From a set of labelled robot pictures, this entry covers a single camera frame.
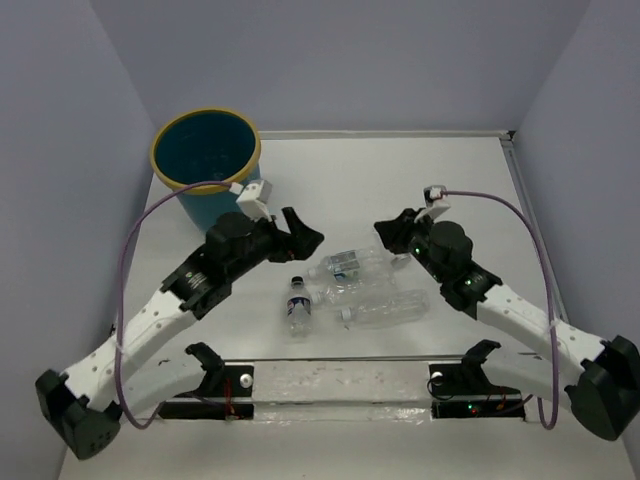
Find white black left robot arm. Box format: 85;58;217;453
35;207;324;460

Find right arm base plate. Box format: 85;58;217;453
426;363;526;420

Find crushed clear plastic bottle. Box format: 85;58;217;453
310;274;397;307

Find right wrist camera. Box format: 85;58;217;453
423;185;450;221

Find small bottle black cap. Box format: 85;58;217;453
286;276;312;337

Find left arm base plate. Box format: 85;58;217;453
159;363;254;421

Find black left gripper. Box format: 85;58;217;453
230;207;324;279

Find teal bin yellow rim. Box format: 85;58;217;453
150;107;264;232

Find clear bottle white cap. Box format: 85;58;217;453
335;289;430;329

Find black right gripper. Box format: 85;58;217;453
375;207;447;284

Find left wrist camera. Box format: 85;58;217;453
229;179;273;221

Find clear wide-mouth plastic jar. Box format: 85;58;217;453
375;244;412;271

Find clear bottle green white label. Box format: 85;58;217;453
304;247;389;283

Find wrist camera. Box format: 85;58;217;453
229;179;273;221
423;185;450;221

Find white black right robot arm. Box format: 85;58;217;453
374;209;639;441

